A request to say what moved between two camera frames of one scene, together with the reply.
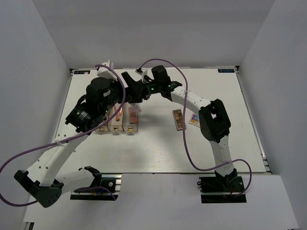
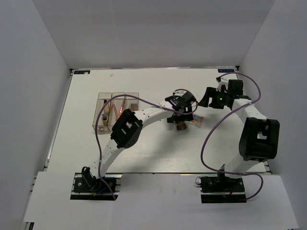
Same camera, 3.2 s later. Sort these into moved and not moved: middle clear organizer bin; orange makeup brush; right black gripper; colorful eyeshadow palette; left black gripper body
Moved: left black gripper body; orange makeup brush; right black gripper
Not moved: colorful eyeshadow palette; middle clear organizer bin
